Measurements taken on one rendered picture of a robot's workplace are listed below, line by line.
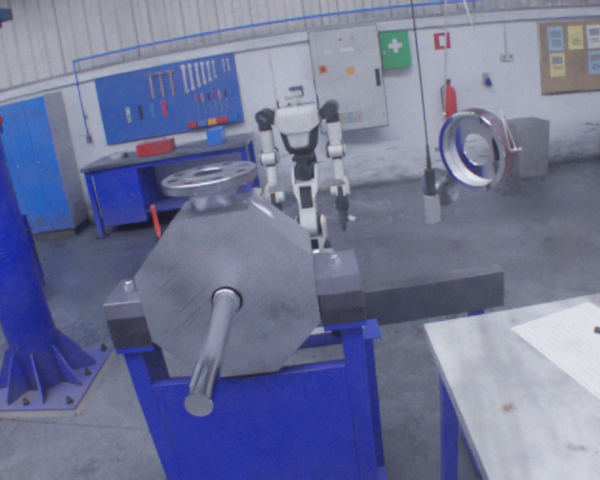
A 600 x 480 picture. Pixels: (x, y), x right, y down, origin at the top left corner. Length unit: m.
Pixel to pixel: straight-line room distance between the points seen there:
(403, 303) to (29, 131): 5.77
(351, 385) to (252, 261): 0.49
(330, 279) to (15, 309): 2.28
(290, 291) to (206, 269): 0.23
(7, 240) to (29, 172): 3.93
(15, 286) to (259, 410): 1.98
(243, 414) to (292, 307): 0.41
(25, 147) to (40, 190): 0.58
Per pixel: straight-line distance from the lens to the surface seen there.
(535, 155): 6.65
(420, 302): 1.94
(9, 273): 3.28
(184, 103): 6.73
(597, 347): 1.55
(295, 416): 1.69
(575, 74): 7.34
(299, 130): 3.41
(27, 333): 3.40
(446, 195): 2.64
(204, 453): 1.82
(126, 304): 1.55
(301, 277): 1.42
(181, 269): 1.45
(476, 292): 1.98
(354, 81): 6.27
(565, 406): 1.33
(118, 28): 7.04
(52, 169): 6.95
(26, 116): 7.00
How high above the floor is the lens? 1.68
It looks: 18 degrees down
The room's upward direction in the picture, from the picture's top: 8 degrees counter-clockwise
